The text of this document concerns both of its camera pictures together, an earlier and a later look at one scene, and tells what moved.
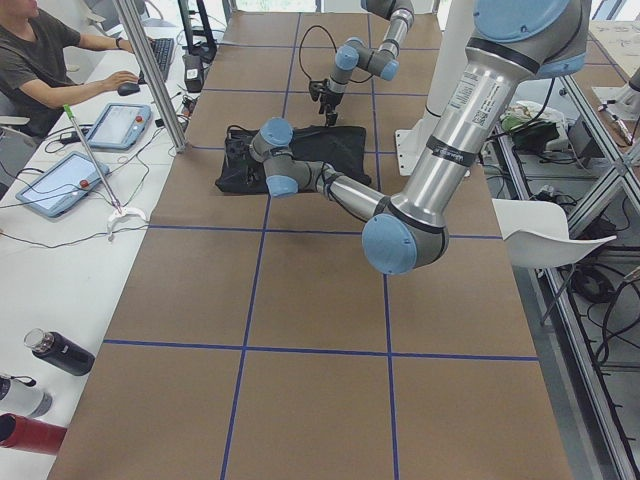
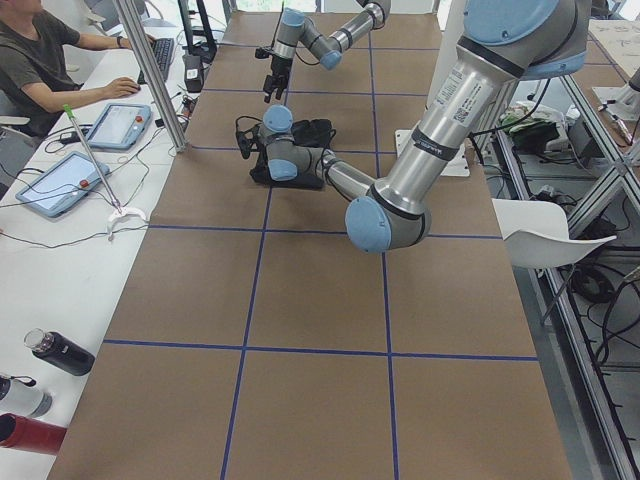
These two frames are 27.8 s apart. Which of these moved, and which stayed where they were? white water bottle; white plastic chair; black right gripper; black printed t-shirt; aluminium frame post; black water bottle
Moved: black printed t-shirt; black right gripper
Stayed: white plastic chair; aluminium frame post; black water bottle; white water bottle
